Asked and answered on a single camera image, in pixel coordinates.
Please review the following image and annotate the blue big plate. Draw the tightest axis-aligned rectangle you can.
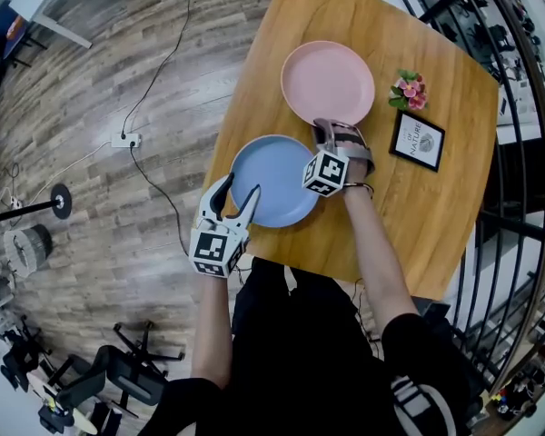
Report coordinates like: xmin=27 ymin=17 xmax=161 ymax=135
xmin=229 ymin=134 xmax=322 ymax=230

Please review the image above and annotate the white power strip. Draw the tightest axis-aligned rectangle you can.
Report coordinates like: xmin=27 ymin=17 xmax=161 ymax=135
xmin=110 ymin=132 xmax=143 ymax=150

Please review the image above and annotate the black power cable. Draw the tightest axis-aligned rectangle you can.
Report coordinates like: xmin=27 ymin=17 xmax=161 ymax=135
xmin=128 ymin=146 xmax=190 ymax=256
xmin=120 ymin=0 xmax=194 ymax=136

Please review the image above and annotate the person's black clothing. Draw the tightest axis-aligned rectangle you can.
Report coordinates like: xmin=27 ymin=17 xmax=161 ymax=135
xmin=138 ymin=255 xmax=485 ymax=436

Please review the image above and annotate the person's right forearm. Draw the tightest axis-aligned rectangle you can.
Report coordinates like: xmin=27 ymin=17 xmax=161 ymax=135
xmin=342 ymin=183 xmax=420 ymax=332

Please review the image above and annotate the black framed picture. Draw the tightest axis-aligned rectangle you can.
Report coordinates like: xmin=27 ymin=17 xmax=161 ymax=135
xmin=388 ymin=109 xmax=447 ymax=173

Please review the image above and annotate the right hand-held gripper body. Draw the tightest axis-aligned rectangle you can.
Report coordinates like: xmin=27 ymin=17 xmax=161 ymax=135
xmin=301 ymin=116 xmax=377 ymax=198

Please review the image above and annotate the white desk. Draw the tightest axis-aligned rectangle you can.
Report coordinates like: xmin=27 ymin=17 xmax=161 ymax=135
xmin=7 ymin=0 xmax=94 ymax=50

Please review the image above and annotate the thin wrist bracelet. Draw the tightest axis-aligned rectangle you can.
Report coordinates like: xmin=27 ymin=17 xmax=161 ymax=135
xmin=342 ymin=181 xmax=375 ymax=198

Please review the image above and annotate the white and black basket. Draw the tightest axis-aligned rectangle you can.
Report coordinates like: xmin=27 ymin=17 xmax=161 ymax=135
xmin=3 ymin=223 xmax=54 ymax=280

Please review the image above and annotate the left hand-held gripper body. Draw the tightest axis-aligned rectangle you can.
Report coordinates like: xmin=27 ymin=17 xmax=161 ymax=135
xmin=187 ymin=215 xmax=252 ymax=280

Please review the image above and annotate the person's left forearm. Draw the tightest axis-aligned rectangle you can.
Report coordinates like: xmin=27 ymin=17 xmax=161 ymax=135
xmin=190 ymin=273 xmax=235 ymax=391

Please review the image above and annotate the white power cable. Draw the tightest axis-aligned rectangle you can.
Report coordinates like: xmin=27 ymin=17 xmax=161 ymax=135
xmin=25 ymin=140 xmax=114 ymax=209

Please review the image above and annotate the pink big plate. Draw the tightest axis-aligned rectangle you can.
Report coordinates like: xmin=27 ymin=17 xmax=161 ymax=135
xmin=280 ymin=40 xmax=376 ymax=127

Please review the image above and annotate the small potted pink flower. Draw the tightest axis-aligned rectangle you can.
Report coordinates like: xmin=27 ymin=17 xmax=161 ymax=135
xmin=387 ymin=67 xmax=430 ymax=113

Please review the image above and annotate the small orange box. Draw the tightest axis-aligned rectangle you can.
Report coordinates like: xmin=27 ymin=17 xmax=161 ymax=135
xmin=5 ymin=17 xmax=28 ymax=41

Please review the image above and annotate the black office chair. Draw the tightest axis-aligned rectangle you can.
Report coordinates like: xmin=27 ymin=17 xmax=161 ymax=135
xmin=55 ymin=319 xmax=186 ymax=421

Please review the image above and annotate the black coat stand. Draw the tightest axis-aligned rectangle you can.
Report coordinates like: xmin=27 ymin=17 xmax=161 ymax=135
xmin=0 ymin=183 xmax=74 ymax=229

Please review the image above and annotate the blue chair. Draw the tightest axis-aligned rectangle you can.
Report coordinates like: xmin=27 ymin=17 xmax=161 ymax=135
xmin=0 ymin=5 xmax=47 ymax=68

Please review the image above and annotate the person's right hand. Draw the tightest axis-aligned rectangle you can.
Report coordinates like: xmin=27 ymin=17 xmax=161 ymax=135
xmin=333 ymin=123 xmax=376 ymax=186

